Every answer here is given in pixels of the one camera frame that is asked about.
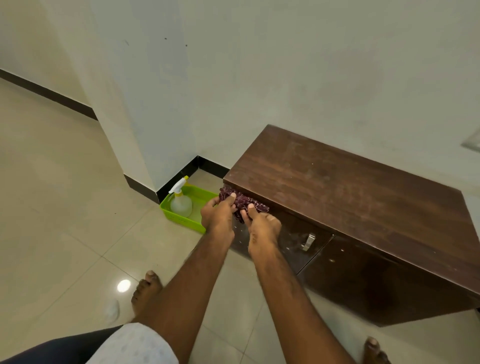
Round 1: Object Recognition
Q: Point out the person's left foot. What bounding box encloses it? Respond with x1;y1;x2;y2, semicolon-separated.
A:
131;270;164;317

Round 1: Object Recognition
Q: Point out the person's left hand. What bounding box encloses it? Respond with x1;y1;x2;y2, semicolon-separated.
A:
200;193;237;241

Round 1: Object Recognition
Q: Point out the person's right foot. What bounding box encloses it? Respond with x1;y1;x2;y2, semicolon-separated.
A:
363;336;391;364

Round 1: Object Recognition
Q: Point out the person's left forearm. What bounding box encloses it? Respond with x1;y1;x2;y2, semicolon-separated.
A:
132;234;235;364

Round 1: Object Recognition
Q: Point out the clear spray bottle yellow collar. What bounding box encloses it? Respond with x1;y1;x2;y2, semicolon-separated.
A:
168;175;193;218

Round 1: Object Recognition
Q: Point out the maroon patterned cloth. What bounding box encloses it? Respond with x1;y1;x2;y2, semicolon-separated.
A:
219;187;270;224

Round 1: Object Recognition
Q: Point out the person's right forearm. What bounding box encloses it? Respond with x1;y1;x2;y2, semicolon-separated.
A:
249;247;357;364

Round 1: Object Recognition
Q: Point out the person's right hand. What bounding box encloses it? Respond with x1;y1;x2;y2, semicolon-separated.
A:
240;203;282;256

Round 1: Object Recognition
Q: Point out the dark wooden cabinet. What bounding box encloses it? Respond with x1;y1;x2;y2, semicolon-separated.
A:
223;124;480;326

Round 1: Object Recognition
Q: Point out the person's white sleeve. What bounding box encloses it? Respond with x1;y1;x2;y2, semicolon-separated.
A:
85;323;180;364

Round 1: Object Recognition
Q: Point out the green plastic basket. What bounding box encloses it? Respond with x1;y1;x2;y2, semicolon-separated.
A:
160;184;220;235

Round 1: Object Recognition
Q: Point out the person's foot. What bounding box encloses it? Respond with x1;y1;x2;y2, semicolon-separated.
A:
131;270;164;317
363;336;391;364

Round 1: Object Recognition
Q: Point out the person's dark trouser leg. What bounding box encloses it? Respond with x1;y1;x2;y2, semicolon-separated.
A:
0;325;124;364

